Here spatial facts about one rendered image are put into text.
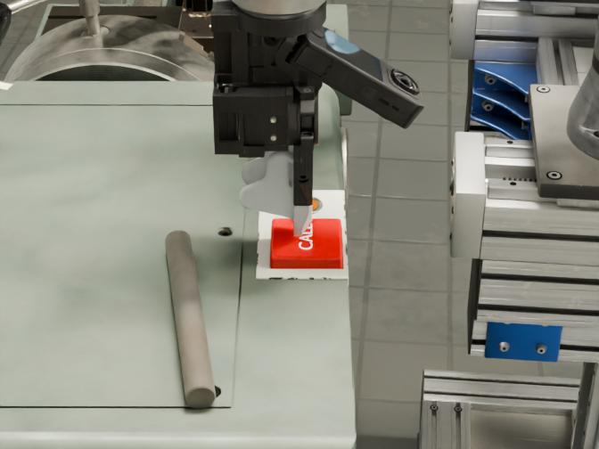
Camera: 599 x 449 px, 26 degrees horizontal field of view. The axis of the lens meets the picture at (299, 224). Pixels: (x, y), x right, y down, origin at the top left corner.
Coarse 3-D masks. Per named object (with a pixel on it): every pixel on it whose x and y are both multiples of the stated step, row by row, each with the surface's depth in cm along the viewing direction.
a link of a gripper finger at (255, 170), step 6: (288, 150) 107; (252, 162) 108; (258, 162) 108; (264, 162) 108; (246, 168) 108; (252, 168) 108; (258, 168) 108; (264, 168) 108; (246, 174) 108; (252, 174) 108; (258, 174) 108; (264, 174) 108; (246, 180) 108; (252, 180) 108; (258, 180) 108
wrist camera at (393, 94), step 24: (312, 48) 98; (336, 48) 99; (360, 48) 102; (312, 72) 99; (336, 72) 99; (360, 72) 99; (384, 72) 101; (360, 96) 100; (384, 96) 100; (408, 96) 101; (408, 120) 101
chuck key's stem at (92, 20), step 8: (80, 0) 146; (88, 0) 146; (96, 0) 147; (80, 8) 147; (88, 8) 146; (96, 8) 147; (88, 16) 147; (96, 16) 148; (88, 24) 148; (96, 24) 148; (88, 32) 149; (96, 32) 148
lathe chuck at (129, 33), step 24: (72, 24) 152; (120, 24) 150; (144, 24) 151; (48, 48) 149; (72, 48) 146; (96, 48) 145; (120, 48) 145; (144, 48) 147; (168, 48) 149; (24, 72) 147; (192, 72) 147
